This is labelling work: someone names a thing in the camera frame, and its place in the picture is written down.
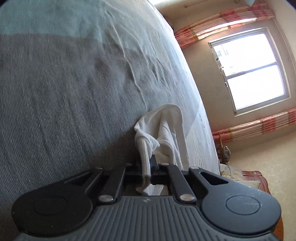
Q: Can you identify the pink striped curtain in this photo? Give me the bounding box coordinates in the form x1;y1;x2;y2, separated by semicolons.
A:
174;5;275;48
212;109;296;143

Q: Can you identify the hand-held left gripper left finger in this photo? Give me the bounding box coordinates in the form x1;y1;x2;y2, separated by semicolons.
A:
62;163;142;205

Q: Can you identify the white printed long-sleeve shirt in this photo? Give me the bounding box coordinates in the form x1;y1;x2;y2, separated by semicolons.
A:
134;104;191;195

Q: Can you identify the white framed window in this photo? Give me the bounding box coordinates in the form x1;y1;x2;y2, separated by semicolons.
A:
208;27;291;115

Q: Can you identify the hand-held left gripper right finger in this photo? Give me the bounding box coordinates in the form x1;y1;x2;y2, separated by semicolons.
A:
150;155;232;203

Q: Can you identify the grey patterned cloth bundle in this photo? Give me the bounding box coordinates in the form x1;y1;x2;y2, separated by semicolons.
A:
222;146;232;163

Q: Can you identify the wooden bed headboard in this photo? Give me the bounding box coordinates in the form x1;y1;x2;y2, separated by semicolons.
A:
240;170;284;241

